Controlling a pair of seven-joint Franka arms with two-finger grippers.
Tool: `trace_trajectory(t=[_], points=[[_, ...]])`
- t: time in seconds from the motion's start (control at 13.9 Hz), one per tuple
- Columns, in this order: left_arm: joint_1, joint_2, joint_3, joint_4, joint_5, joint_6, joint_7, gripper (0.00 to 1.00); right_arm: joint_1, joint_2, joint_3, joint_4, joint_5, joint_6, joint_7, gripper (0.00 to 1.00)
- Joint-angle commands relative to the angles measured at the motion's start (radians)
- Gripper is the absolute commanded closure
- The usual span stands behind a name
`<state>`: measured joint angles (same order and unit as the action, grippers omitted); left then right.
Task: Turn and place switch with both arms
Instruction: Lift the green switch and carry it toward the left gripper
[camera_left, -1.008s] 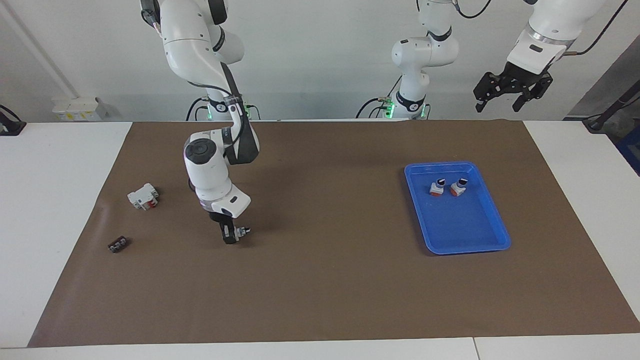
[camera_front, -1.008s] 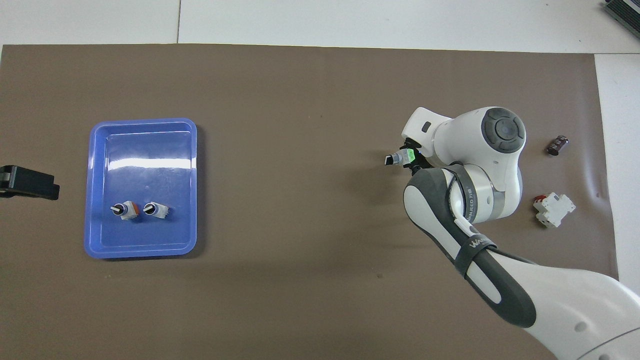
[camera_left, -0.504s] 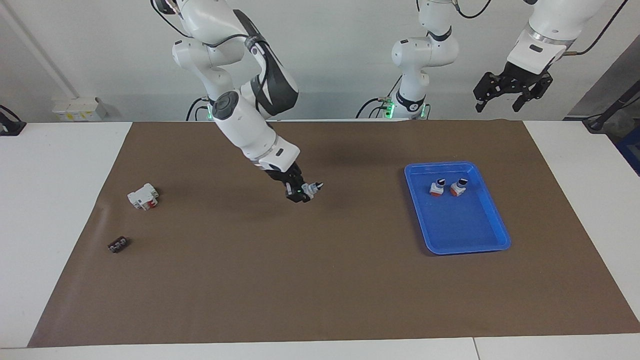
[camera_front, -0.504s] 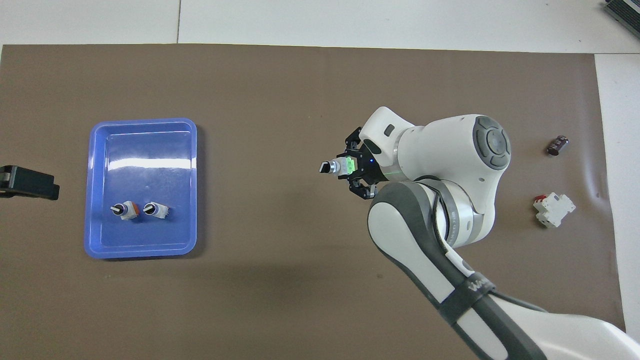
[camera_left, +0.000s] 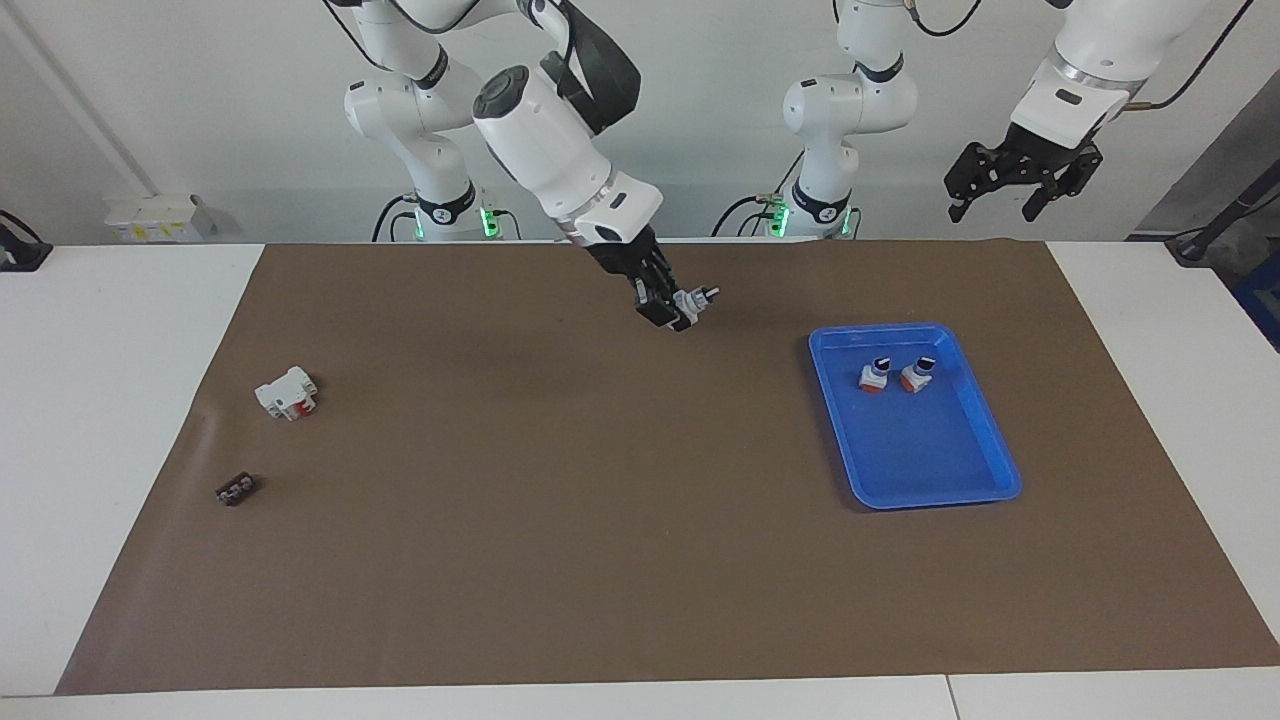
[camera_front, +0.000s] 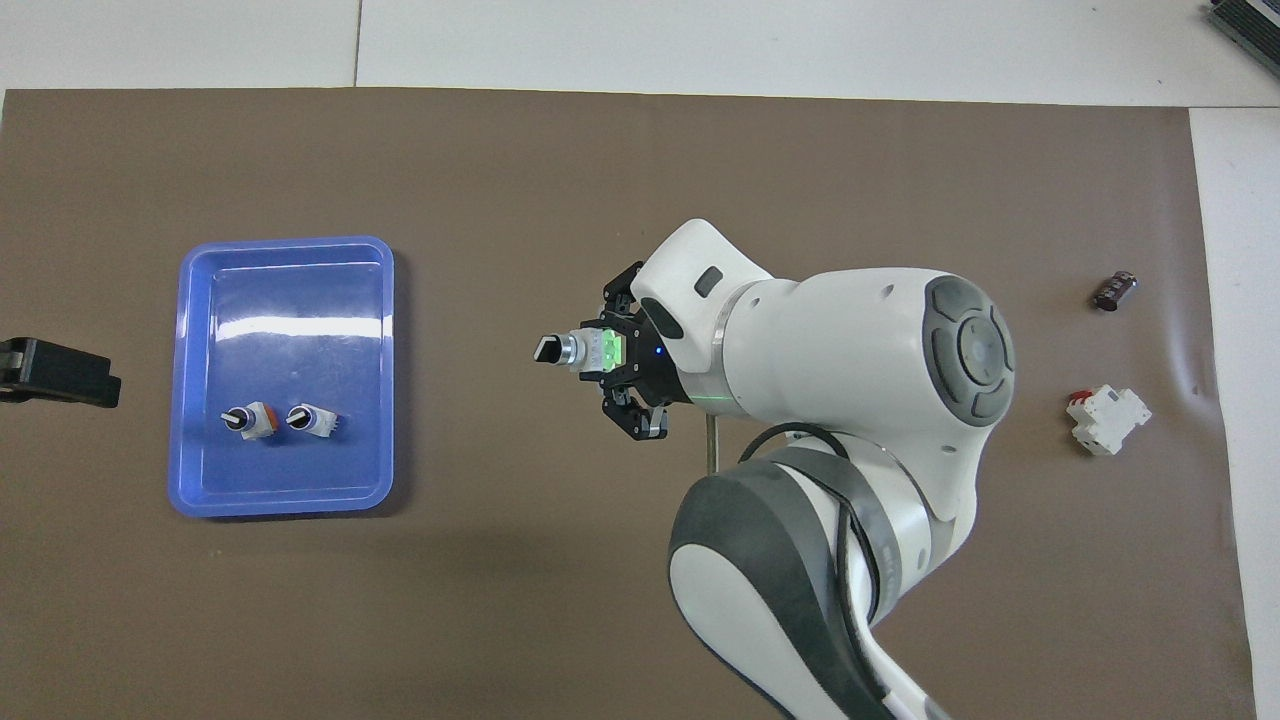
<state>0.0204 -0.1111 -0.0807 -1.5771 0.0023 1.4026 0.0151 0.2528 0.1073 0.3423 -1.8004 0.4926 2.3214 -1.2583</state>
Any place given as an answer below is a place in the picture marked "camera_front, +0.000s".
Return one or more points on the grey ribbed device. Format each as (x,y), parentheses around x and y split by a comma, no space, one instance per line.
(1255,25)

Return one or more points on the black-knob switch orange collar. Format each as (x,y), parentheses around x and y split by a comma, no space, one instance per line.
(258,422)

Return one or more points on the brown table mat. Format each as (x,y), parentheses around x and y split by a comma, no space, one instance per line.
(500,600)

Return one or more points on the white circuit breaker red lever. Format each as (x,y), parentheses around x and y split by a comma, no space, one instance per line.
(1105,420)

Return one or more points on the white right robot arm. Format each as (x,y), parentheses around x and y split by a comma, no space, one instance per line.
(850,340)

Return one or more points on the small dark brown component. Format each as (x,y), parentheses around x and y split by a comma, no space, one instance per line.
(1114,291)

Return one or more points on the black-knob switch white body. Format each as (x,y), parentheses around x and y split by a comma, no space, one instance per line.
(318,422)

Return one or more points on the blue plastic tray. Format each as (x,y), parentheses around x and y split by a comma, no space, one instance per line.
(290,290)

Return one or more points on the black-knob switch green base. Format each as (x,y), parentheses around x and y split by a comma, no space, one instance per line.
(580,350)

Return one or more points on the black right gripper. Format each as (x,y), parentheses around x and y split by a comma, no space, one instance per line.
(660,370)

